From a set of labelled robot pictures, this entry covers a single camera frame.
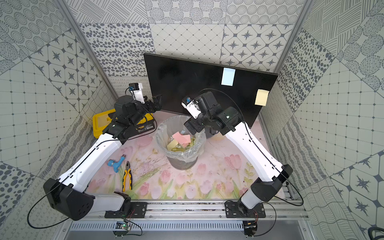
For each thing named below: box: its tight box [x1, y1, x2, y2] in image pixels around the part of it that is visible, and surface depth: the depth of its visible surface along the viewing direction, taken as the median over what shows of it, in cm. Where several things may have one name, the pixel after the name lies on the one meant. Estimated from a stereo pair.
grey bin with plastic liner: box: [155, 115, 207, 171], surface depth 80 cm
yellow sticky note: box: [255, 89, 270, 107], surface depth 70 cm
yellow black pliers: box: [122, 161, 133, 192], surface depth 85 cm
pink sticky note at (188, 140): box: [182, 134, 191, 148], surface depth 81 cm
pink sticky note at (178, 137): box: [171, 131, 185, 145], surface depth 81 cm
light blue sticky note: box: [221, 67, 236, 87], surface depth 66 cm
